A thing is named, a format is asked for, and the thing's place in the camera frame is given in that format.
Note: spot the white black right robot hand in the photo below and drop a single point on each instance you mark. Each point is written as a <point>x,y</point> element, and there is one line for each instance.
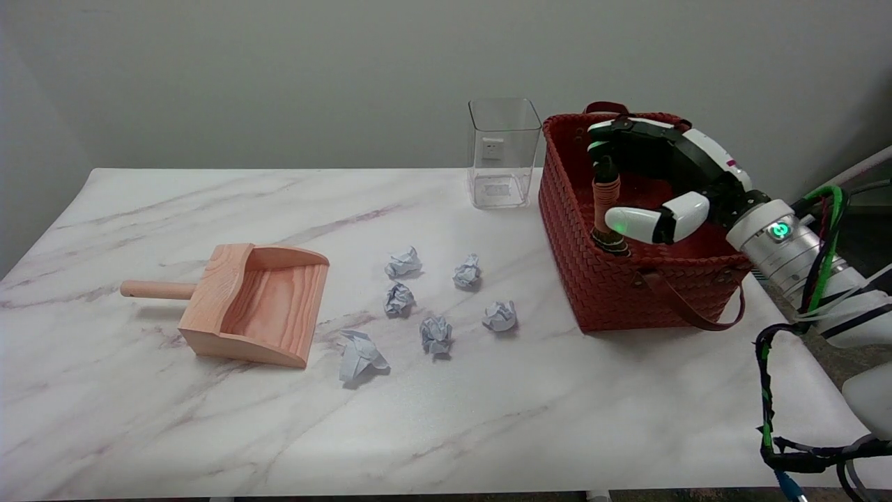
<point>697,153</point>

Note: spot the brown straw hand broom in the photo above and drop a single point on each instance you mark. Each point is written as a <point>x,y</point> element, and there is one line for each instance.
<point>605,199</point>

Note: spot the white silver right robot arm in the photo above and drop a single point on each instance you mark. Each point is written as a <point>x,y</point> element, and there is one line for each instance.
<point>780,251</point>

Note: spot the red woven basket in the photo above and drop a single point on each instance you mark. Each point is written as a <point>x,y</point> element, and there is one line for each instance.
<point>613,300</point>

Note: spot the white stand leg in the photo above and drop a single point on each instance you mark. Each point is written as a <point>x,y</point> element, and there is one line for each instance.
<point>864,162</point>

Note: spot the clear square plastic container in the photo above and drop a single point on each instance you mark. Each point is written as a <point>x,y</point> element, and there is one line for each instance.
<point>488,118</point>

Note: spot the white table leg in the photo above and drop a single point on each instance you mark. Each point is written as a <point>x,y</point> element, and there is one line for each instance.
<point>599,496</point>

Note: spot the large crumpled white paper ball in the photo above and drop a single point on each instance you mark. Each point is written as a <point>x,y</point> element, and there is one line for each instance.
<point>359,355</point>

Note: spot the wooden dustpan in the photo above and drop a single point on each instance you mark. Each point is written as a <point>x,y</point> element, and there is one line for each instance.
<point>272,307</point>

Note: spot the white wall socket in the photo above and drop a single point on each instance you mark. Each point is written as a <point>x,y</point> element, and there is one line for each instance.
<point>493,148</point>

